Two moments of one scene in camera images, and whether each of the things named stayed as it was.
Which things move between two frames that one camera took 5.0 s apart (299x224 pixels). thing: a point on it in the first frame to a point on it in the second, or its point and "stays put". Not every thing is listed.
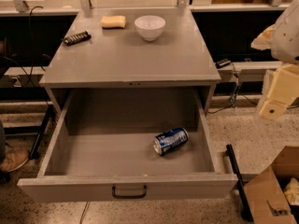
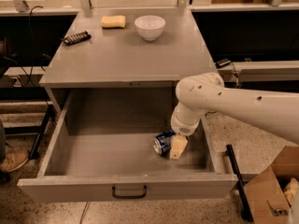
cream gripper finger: (283, 88) to (184, 121)
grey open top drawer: (132, 146) stays put
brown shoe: (13, 160) stays put
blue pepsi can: (169, 140) stays put
